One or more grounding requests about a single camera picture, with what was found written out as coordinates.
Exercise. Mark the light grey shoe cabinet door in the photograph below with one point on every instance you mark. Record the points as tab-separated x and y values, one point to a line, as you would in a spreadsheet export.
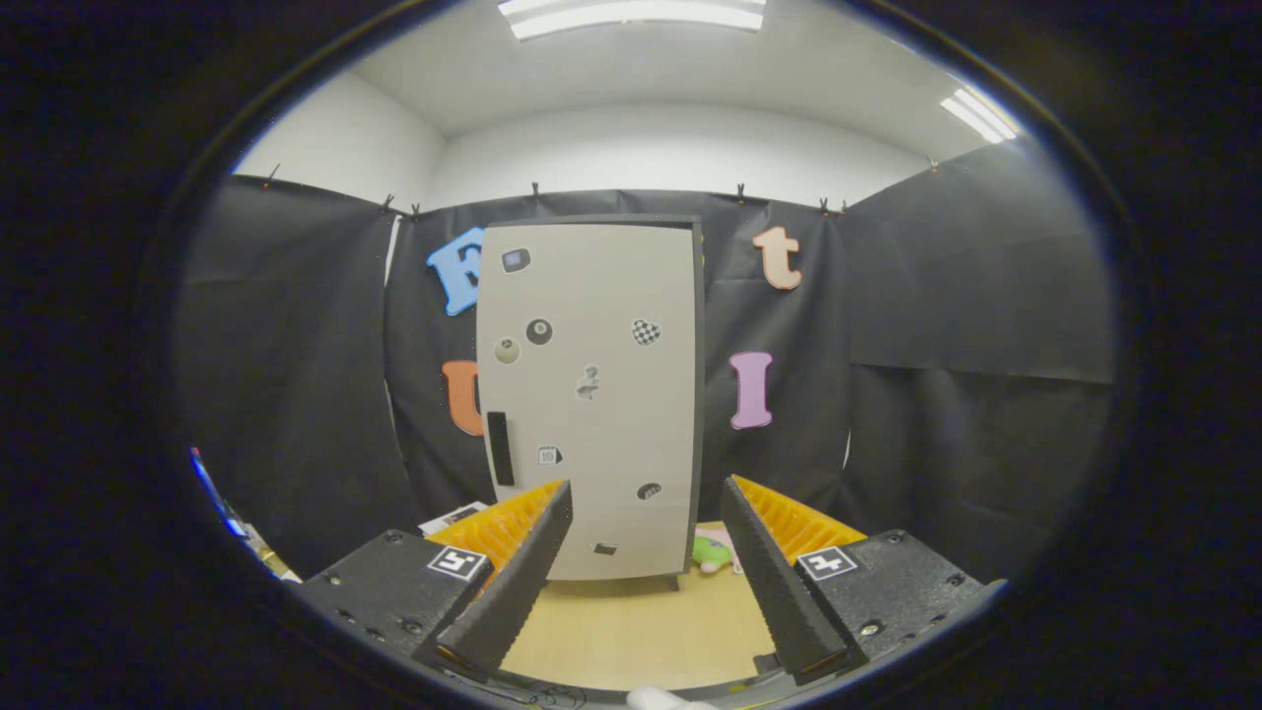
611	434

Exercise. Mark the long ceiling light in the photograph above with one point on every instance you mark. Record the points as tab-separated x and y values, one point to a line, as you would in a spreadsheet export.
631	15

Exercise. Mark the black backdrop cloth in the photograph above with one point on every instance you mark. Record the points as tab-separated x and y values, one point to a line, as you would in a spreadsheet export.
986	296

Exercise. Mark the stack of books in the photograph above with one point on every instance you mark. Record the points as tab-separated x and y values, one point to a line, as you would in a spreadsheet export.
454	517

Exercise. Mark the grey shoe cabinet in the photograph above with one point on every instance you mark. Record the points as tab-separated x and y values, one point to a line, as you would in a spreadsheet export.
699	394

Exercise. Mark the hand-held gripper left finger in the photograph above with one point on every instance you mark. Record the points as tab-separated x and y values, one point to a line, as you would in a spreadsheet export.
523	582

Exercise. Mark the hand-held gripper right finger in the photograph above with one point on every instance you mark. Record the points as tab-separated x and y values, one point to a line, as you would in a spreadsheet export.
774	582

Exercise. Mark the pink green plush toy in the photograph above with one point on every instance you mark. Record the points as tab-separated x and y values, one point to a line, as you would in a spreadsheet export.
712	554

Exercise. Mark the pale yellow object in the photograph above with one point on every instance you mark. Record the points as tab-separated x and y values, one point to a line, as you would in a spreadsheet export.
266	557

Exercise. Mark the blue white object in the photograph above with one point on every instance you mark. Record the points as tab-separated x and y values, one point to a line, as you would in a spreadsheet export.
212	493

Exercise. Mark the double-strip ceiling light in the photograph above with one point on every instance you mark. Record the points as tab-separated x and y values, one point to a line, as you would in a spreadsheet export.
976	113

